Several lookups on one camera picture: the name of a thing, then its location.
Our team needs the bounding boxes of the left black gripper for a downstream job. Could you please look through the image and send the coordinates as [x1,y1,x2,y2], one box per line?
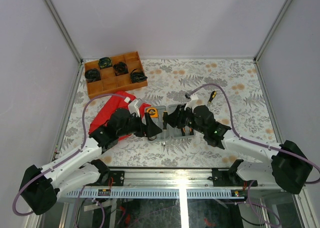
[118,113,163,139]

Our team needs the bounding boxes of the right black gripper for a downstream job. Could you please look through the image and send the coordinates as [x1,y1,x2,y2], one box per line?
[163,104,207,135]

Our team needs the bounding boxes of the orange tape measure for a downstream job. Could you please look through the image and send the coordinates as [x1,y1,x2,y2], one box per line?
[146,107,159,118]

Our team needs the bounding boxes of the black yellow screwdriver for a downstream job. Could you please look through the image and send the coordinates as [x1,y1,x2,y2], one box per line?
[207,90,217,105]
[162,111,168,150]

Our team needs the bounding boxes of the grey plastic tool case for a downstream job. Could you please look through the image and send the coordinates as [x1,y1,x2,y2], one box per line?
[145,104,196,142]

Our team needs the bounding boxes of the orange handled pliers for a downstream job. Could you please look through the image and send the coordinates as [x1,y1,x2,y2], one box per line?
[180,127,195,136]

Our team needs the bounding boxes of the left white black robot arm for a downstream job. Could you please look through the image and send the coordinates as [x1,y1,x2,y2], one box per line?
[18,108,162,215]

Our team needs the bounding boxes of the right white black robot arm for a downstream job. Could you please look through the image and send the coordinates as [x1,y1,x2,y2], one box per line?
[166,104,313,195]

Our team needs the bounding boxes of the red cloth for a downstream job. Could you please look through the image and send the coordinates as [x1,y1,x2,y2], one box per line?
[88,91,151,141]

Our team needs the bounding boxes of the wooden compartment tray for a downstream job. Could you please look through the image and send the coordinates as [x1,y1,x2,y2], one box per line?
[84,51,148,99]

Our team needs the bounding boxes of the aluminium mounting rail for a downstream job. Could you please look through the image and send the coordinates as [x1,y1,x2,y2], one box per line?
[59,167,307,189]

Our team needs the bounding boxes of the coiled black cable right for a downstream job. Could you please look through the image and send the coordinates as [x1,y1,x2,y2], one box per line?
[129,68,148,84]

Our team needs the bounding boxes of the coiled black red cable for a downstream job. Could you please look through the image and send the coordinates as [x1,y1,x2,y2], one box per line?
[112,61,129,76]

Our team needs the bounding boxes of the coiled black cable front left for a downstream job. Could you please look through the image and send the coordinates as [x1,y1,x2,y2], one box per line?
[84,68,101,83]

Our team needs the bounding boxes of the coiled green black cable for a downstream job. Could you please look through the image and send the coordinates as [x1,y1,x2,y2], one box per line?
[98,56,113,69]

